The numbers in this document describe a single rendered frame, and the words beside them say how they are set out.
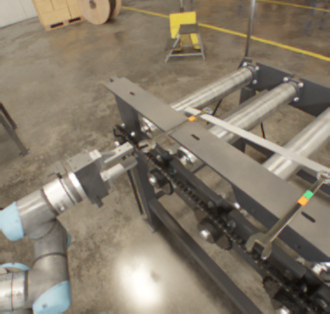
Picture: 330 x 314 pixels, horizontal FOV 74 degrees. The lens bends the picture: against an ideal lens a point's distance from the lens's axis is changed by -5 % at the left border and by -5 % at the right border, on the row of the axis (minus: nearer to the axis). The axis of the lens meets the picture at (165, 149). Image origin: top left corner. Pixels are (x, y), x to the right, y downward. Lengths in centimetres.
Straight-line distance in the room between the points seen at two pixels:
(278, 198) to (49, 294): 50
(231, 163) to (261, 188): 9
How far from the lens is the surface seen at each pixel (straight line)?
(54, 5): 773
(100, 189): 59
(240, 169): 56
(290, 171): 98
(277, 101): 133
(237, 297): 129
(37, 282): 57
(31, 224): 57
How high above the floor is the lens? 159
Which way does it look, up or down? 44 degrees down
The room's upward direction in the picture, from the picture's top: 8 degrees counter-clockwise
